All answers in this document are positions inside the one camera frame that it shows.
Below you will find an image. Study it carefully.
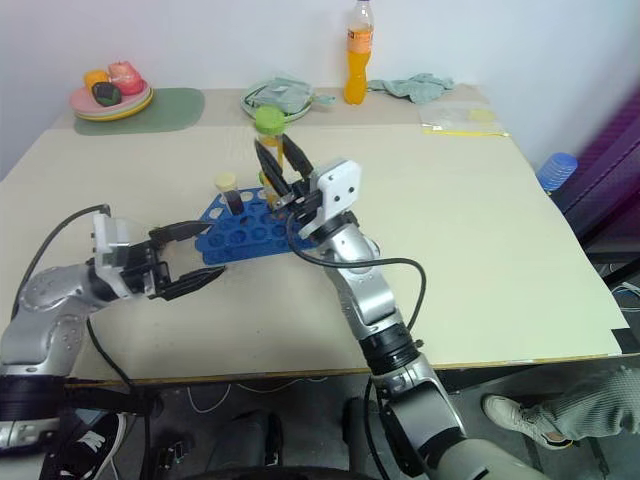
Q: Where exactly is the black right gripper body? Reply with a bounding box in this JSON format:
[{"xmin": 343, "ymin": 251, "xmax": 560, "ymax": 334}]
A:
[{"xmin": 272, "ymin": 169, "xmax": 325, "ymax": 223}]

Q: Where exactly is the grey trouser leg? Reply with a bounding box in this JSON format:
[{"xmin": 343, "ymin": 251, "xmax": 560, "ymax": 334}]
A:
[{"xmin": 519, "ymin": 366, "xmax": 640, "ymax": 444}]

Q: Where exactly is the orange toy food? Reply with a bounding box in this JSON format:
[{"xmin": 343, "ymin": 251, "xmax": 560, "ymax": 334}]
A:
[{"xmin": 83, "ymin": 69, "xmax": 111, "ymax": 94}]

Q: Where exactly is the green cloth with label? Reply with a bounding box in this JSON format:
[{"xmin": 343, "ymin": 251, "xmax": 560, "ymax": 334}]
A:
[{"xmin": 243, "ymin": 76, "xmax": 337, "ymax": 115}]

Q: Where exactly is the black sneaker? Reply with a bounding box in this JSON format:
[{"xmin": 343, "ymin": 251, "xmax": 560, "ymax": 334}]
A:
[{"xmin": 49, "ymin": 411, "xmax": 128, "ymax": 480}]

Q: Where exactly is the light green plate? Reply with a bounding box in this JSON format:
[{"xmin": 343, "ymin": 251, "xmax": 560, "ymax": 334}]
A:
[{"xmin": 241, "ymin": 82, "xmax": 317, "ymax": 123}]

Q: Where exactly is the white cable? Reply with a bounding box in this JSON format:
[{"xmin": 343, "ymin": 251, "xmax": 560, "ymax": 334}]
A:
[{"xmin": 186, "ymin": 383, "xmax": 232, "ymax": 415}]

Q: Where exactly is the blue test tube rack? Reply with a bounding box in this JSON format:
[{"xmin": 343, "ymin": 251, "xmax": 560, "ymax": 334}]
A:
[{"xmin": 194, "ymin": 186, "xmax": 321, "ymax": 267}]

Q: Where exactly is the blue bottle cap object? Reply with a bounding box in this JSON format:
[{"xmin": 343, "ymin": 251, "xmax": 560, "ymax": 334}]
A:
[{"xmin": 536, "ymin": 151, "xmax": 580, "ymax": 192}]

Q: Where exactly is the green placemat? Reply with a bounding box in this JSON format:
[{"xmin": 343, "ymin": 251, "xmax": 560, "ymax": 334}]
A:
[{"xmin": 74, "ymin": 87, "xmax": 207, "ymax": 137}]

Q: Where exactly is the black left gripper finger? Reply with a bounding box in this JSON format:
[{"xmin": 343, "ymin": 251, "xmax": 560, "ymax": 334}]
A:
[
  {"xmin": 159, "ymin": 266, "xmax": 227, "ymax": 302},
  {"xmin": 148, "ymin": 222, "xmax": 210, "ymax": 247}
]

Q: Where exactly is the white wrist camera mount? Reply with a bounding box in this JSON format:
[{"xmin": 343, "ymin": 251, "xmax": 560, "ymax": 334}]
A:
[
  {"xmin": 298, "ymin": 158, "xmax": 363, "ymax": 237},
  {"xmin": 91, "ymin": 211, "xmax": 135, "ymax": 297}
]

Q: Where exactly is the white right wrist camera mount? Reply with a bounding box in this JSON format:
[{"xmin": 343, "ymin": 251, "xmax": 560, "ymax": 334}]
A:
[{"xmin": 298, "ymin": 158, "xmax": 363, "ymax": 237}]

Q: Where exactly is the yellow-capped dark red test tube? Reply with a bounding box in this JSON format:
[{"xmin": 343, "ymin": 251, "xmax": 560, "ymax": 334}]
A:
[{"xmin": 214, "ymin": 171, "xmax": 245, "ymax": 216}]

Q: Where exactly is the green-capped yellow test tube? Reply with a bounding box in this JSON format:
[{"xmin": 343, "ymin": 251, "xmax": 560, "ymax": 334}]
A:
[{"xmin": 254, "ymin": 105, "xmax": 288, "ymax": 207}]

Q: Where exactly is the purple object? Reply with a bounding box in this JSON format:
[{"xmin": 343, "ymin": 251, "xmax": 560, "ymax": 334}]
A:
[{"xmin": 549, "ymin": 87, "xmax": 640, "ymax": 251}]

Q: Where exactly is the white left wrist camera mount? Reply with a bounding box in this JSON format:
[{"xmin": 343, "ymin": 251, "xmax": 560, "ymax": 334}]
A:
[{"xmin": 91, "ymin": 211, "xmax": 135, "ymax": 297}]

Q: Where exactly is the stack of coloured plates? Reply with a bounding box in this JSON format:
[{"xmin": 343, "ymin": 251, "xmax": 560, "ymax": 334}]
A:
[{"xmin": 73, "ymin": 89, "xmax": 155, "ymax": 122}]

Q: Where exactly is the white sneaker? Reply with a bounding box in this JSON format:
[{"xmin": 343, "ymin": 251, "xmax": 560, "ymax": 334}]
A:
[{"xmin": 481, "ymin": 394, "xmax": 574, "ymax": 451}]

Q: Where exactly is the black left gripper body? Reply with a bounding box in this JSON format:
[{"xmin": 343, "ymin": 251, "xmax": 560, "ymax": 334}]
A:
[{"xmin": 121, "ymin": 237, "xmax": 172, "ymax": 301}]

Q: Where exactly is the orange soda bottle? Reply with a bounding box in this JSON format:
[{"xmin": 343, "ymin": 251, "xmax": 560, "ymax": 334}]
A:
[{"xmin": 342, "ymin": 0, "xmax": 376, "ymax": 107}]

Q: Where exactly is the crumpled green cloth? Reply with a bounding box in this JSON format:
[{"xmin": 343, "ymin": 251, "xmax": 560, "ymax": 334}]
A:
[{"xmin": 366, "ymin": 72, "xmax": 457, "ymax": 105}]

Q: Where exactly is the pink plate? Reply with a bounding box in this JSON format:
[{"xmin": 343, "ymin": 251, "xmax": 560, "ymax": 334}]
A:
[{"xmin": 69, "ymin": 82, "xmax": 151, "ymax": 115}]

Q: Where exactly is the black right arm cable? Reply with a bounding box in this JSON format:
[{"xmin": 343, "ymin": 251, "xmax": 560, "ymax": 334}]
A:
[{"xmin": 286, "ymin": 217, "xmax": 429, "ymax": 346}]

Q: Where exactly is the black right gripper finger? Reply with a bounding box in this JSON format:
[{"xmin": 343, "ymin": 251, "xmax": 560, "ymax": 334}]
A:
[
  {"xmin": 253, "ymin": 138, "xmax": 293, "ymax": 205},
  {"xmin": 281, "ymin": 133, "xmax": 317, "ymax": 182}
]

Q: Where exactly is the black and green toy food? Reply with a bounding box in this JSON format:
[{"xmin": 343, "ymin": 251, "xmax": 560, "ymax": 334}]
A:
[{"xmin": 91, "ymin": 82, "xmax": 123, "ymax": 108}]

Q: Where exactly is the pink toy food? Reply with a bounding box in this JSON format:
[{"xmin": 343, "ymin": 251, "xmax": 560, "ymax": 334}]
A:
[{"xmin": 107, "ymin": 60, "xmax": 147, "ymax": 97}]

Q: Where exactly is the clear zip bag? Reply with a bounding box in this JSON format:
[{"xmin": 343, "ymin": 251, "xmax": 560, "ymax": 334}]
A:
[{"xmin": 418, "ymin": 101, "xmax": 510, "ymax": 137}]

